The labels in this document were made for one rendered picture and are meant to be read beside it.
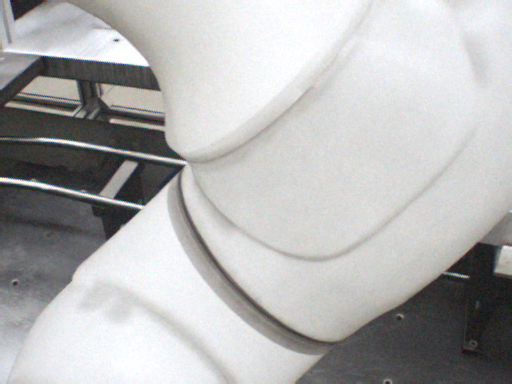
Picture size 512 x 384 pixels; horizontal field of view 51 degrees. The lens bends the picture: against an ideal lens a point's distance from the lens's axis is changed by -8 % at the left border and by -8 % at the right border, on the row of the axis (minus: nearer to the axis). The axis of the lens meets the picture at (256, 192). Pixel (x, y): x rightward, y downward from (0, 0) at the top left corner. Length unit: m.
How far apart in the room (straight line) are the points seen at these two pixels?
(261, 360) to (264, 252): 0.05
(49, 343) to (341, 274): 0.11
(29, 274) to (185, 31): 0.73
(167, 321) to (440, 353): 0.58
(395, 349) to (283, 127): 0.61
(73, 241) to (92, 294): 0.67
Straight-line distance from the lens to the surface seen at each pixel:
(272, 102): 0.15
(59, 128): 1.24
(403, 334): 0.76
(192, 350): 0.21
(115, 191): 0.76
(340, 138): 0.16
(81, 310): 0.22
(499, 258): 0.62
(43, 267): 0.87
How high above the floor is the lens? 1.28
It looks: 40 degrees down
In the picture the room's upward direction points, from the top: straight up
